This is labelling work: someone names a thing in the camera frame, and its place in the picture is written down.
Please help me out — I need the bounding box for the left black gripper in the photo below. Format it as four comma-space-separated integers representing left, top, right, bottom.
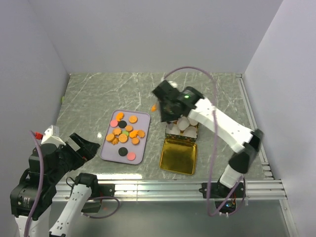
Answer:
50, 132, 100, 183

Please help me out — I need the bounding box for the orange fish cookie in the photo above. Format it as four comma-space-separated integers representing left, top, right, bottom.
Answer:
151, 103, 158, 112
116, 112, 124, 121
129, 130, 138, 138

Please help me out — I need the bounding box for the round tan biscuit top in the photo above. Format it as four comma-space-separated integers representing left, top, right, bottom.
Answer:
129, 115, 138, 123

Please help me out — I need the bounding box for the round tan biscuit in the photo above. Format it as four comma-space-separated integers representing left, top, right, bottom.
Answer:
106, 133, 116, 142
129, 115, 138, 123
118, 134, 128, 143

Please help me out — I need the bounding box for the orange flower cookie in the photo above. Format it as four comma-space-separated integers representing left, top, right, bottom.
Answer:
137, 130, 146, 138
112, 127, 122, 136

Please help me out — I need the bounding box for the orange round cookie bottom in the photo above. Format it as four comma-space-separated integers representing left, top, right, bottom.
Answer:
131, 137, 140, 145

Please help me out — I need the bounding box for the orange round cookie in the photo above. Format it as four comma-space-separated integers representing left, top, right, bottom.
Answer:
125, 125, 133, 132
131, 137, 140, 145

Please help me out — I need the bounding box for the black sandwich cookie bottom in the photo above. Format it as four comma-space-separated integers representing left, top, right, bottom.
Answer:
118, 147, 128, 157

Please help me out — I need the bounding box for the black sandwich cookie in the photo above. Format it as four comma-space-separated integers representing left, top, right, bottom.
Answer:
118, 120, 127, 128
118, 147, 128, 157

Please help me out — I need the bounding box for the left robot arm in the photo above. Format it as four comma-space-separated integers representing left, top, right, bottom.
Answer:
10, 133, 100, 237

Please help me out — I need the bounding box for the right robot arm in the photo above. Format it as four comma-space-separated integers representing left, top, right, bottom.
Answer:
152, 80, 264, 198

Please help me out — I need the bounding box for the white paper cup three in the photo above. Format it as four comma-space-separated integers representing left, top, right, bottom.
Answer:
177, 117, 190, 131

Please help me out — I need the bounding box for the white paper cup four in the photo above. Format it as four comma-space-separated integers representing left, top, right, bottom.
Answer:
166, 123, 181, 135

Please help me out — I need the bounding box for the white paper cup two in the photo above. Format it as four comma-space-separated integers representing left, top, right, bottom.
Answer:
188, 118, 198, 126

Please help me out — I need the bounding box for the green cookie tin box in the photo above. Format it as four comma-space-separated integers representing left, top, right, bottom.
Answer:
165, 121, 199, 142

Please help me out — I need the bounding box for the white paper cup five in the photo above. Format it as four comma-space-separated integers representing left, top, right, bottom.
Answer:
183, 126, 198, 139

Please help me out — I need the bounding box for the orange swirl cookie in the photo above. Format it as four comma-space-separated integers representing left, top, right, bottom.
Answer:
111, 137, 119, 145

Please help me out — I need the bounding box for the orange round cookie middle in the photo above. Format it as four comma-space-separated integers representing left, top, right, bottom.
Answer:
125, 125, 133, 132

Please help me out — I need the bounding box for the gold tin lid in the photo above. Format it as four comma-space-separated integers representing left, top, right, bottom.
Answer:
159, 138, 198, 175

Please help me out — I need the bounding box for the orange fish cookie top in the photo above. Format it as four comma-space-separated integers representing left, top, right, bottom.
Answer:
116, 112, 124, 121

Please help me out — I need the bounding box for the black sandwich cookie top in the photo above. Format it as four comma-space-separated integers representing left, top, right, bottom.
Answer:
118, 120, 127, 128

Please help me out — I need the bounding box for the pink sandwich cookie top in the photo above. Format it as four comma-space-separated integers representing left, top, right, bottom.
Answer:
110, 119, 118, 127

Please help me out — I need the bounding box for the pink sandwich cookie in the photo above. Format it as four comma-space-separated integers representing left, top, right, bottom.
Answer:
126, 152, 136, 161
110, 119, 118, 127

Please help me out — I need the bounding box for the purple plastic tray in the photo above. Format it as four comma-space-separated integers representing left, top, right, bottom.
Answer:
100, 110, 151, 165

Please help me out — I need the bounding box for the pink sandwich cookie bottom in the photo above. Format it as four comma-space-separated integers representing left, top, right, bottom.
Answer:
126, 152, 136, 161

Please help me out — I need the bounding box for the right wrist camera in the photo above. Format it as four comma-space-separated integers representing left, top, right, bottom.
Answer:
160, 78, 178, 88

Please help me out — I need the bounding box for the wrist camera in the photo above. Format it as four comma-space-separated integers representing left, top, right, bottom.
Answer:
160, 78, 178, 88
34, 125, 66, 147

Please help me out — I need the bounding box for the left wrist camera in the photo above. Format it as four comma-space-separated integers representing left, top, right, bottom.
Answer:
34, 125, 66, 147

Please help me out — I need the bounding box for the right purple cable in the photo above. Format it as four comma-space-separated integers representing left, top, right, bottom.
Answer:
161, 66, 247, 217

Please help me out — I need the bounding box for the purple cable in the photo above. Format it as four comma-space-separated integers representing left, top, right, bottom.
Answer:
161, 66, 247, 217
23, 130, 46, 237

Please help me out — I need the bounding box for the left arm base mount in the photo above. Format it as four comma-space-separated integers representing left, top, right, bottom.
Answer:
81, 184, 115, 213

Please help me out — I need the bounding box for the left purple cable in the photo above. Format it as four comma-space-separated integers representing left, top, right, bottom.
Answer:
23, 130, 46, 237

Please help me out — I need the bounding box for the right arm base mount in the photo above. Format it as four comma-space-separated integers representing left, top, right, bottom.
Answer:
199, 180, 246, 217

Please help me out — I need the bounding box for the aluminium rail frame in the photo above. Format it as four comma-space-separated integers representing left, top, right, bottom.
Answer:
49, 72, 298, 237

